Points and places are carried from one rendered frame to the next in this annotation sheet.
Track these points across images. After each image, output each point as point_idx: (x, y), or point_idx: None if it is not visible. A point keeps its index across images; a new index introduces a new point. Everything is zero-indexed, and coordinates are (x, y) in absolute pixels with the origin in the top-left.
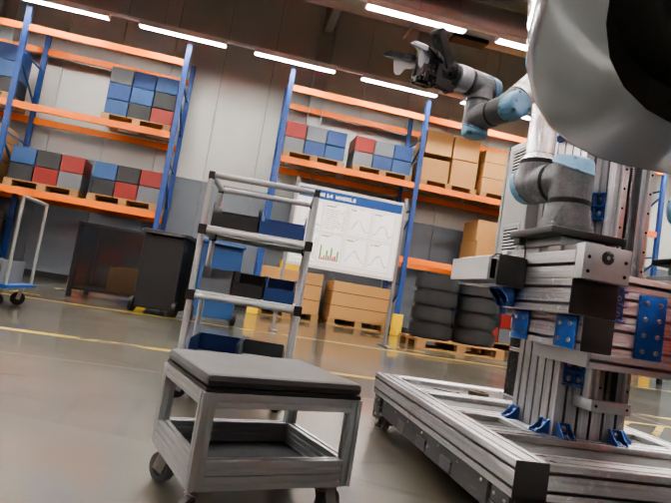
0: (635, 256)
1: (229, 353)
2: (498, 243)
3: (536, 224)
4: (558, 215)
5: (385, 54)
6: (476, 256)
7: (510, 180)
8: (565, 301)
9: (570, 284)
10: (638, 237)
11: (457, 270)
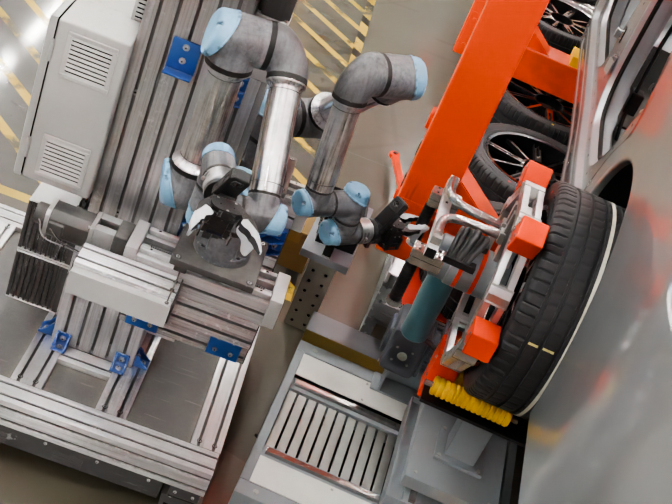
0: None
1: None
2: (31, 150)
3: (107, 146)
4: (236, 252)
5: (193, 229)
6: (137, 295)
7: (167, 191)
8: (246, 340)
9: (255, 329)
10: None
11: (85, 290)
